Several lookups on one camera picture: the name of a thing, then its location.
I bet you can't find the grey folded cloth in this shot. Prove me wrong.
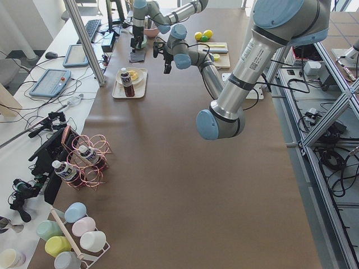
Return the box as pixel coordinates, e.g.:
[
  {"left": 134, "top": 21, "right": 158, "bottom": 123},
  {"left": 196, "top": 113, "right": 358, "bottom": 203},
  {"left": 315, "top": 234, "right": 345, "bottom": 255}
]
[{"left": 129, "top": 51, "right": 146, "bottom": 63}]

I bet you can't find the bottle in rack lower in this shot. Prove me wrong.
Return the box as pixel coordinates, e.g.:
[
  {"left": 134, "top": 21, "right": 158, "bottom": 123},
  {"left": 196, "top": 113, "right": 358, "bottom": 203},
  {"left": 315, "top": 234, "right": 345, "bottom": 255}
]
[{"left": 52, "top": 160, "right": 82, "bottom": 187}]

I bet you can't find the bottle in rack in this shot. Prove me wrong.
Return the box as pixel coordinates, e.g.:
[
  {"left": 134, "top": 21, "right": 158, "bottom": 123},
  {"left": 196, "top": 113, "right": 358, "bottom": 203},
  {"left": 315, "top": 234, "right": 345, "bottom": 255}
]
[
  {"left": 79, "top": 145, "right": 105, "bottom": 169},
  {"left": 52, "top": 160, "right": 82, "bottom": 187}
]

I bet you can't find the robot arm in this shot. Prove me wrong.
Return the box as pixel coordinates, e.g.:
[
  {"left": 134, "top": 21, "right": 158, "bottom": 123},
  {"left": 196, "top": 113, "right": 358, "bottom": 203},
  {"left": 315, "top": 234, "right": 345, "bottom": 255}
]
[
  {"left": 147, "top": 1, "right": 330, "bottom": 140},
  {"left": 131, "top": 0, "right": 208, "bottom": 52}
]

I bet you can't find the yellow lemon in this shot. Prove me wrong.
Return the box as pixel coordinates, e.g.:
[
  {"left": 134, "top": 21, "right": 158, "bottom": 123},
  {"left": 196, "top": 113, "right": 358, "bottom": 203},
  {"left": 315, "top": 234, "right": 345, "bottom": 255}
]
[
  {"left": 203, "top": 29, "right": 213, "bottom": 39},
  {"left": 194, "top": 32, "right": 203, "bottom": 41}
]

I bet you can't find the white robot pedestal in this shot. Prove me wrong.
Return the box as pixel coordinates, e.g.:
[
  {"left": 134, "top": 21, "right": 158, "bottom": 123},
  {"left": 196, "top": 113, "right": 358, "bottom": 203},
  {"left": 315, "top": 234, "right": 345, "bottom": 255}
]
[{"left": 222, "top": 0, "right": 266, "bottom": 100}]

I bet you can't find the yellow cup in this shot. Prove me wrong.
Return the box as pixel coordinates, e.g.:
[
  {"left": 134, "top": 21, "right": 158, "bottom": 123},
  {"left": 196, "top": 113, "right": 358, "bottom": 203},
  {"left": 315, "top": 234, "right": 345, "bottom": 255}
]
[{"left": 44, "top": 236, "right": 72, "bottom": 258}]

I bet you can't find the dark tea bottle on tray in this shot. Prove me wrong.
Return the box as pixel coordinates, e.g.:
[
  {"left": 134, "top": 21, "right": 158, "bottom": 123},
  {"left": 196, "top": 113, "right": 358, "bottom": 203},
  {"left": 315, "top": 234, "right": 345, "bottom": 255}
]
[{"left": 120, "top": 68, "right": 135, "bottom": 98}]

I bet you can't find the white cup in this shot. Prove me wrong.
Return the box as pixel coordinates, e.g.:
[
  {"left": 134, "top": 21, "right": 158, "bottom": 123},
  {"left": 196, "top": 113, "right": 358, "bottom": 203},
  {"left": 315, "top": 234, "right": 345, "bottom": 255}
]
[{"left": 80, "top": 231, "right": 107, "bottom": 252}]

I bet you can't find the blue cup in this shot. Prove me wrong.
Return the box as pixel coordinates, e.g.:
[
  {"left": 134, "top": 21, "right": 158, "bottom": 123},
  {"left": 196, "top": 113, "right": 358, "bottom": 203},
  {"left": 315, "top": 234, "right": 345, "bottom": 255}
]
[{"left": 65, "top": 202, "right": 87, "bottom": 223}]

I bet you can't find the pink cup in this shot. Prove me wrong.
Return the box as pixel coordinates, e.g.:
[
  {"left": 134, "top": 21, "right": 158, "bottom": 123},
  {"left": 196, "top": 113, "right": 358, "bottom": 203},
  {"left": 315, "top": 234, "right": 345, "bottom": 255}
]
[{"left": 72, "top": 216, "right": 96, "bottom": 237}]

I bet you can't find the blue teach pendant far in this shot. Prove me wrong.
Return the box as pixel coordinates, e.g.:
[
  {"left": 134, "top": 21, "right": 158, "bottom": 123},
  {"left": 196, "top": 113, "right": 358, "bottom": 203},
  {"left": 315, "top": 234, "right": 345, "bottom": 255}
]
[{"left": 63, "top": 44, "right": 89, "bottom": 68}]

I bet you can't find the black keyboard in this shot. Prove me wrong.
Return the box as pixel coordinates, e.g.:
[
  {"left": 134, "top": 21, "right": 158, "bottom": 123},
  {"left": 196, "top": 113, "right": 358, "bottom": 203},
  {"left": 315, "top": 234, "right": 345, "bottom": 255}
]
[{"left": 85, "top": 19, "right": 101, "bottom": 42}]

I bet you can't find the white plate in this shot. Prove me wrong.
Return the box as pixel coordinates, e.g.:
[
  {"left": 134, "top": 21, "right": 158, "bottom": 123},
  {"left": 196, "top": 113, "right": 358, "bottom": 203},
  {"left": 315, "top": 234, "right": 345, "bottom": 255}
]
[{"left": 116, "top": 67, "right": 146, "bottom": 85}]

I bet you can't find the white wire cup rack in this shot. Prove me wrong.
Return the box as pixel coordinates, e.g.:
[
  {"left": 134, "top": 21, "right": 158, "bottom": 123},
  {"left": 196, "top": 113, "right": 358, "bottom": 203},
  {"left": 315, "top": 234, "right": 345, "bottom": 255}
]
[{"left": 50, "top": 207, "right": 110, "bottom": 268}]

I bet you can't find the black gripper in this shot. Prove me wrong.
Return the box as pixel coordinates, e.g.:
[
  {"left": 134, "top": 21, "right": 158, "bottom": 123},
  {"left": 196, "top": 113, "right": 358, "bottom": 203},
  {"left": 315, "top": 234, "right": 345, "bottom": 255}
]
[
  {"left": 131, "top": 25, "right": 144, "bottom": 53},
  {"left": 153, "top": 41, "right": 173, "bottom": 74}
]

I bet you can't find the grey cup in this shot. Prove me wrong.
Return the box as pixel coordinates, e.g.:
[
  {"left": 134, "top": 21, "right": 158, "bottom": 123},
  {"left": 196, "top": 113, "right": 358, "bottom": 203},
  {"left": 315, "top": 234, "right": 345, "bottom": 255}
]
[{"left": 54, "top": 252, "right": 81, "bottom": 269}]

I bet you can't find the aluminium frame post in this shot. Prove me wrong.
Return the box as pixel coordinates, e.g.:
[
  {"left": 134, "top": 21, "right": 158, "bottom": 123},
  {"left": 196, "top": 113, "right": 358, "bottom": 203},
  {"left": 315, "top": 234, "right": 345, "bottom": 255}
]
[{"left": 64, "top": 0, "right": 106, "bottom": 87}]

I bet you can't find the steel muddler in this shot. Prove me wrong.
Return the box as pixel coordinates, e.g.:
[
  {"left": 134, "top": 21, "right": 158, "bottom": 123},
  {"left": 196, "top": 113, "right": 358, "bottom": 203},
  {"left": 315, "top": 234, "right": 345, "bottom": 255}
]
[{"left": 202, "top": 48, "right": 228, "bottom": 54}]

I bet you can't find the pink bowl with ice cubes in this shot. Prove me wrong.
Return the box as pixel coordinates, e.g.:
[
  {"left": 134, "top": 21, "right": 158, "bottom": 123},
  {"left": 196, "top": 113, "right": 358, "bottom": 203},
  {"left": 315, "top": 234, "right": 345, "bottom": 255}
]
[{"left": 144, "top": 23, "right": 160, "bottom": 38}]

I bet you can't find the bottle in rack upper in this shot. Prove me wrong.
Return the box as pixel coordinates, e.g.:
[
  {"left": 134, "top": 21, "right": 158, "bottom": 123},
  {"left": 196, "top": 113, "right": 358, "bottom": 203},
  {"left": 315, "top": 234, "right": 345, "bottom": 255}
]
[{"left": 79, "top": 145, "right": 105, "bottom": 169}]

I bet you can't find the green bowl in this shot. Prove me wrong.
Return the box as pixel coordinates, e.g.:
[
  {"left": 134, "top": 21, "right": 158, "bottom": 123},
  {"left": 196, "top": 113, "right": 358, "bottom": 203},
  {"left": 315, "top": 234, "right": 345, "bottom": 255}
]
[{"left": 141, "top": 37, "right": 147, "bottom": 49}]

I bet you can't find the cream rabbit tray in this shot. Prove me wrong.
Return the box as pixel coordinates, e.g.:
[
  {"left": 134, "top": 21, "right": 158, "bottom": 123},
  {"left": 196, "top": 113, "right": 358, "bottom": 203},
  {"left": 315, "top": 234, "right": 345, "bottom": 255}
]
[{"left": 112, "top": 68, "right": 148, "bottom": 99}]

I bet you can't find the blue teach pendant near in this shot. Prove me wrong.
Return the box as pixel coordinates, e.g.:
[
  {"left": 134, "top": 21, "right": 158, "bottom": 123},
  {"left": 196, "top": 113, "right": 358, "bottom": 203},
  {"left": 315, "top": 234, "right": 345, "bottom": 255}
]
[{"left": 29, "top": 69, "right": 71, "bottom": 98}]

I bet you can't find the wooden cutting board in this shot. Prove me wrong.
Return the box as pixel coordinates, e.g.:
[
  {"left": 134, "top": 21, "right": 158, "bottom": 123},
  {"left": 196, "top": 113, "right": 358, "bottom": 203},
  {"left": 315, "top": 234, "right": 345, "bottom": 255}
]
[{"left": 198, "top": 42, "right": 231, "bottom": 69}]

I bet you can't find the twisted glazed donut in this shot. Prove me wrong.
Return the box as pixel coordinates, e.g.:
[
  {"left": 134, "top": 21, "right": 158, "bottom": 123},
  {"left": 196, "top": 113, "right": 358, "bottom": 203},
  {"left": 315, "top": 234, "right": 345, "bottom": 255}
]
[{"left": 127, "top": 70, "right": 139, "bottom": 81}]

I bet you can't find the copper wire bottle rack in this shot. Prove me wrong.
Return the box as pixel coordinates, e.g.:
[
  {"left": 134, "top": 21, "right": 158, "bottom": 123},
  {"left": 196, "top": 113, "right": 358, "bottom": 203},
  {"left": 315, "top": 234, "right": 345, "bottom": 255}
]
[{"left": 61, "top": 126, "right": 112, "bottom": 190}]

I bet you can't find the pale green cup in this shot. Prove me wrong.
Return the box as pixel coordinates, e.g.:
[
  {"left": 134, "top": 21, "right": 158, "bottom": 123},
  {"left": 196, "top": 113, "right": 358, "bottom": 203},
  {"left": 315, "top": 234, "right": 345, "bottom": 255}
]
[{"left": 36, "top": 220, "right": 63, "bottom": 241}]

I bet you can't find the blue teach pendant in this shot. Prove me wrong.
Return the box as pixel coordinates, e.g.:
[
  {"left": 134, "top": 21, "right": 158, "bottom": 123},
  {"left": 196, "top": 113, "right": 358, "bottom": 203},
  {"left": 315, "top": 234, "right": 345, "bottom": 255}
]
[
  {"left": 63, "top": 44, "right": 89, "bottom": 68},
  {"left": 29, "top": 69, "right": 71, "bottom": 98}
]

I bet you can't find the computer mouse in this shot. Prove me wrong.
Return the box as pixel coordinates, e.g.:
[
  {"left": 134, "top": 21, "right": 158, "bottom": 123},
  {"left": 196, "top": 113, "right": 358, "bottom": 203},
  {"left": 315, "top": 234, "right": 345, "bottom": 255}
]
[{"left": 45, "top": 52, "right": 58, "bottom": 59}]

